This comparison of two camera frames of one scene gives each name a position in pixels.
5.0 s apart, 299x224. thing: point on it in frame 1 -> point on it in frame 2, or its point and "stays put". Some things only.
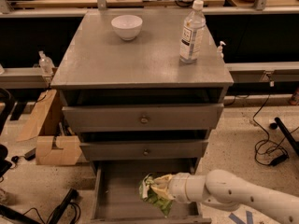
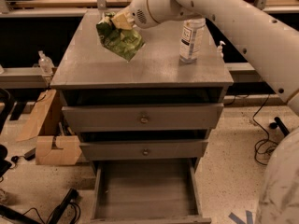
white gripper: [177, 188] -> [139, 11]
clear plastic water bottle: [193, 33] stays put
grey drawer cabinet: [143, 89] stays put
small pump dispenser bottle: [220, 49] stays put
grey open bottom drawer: [117, 197] stays put
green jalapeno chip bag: [149, 194] -> [124, 43]
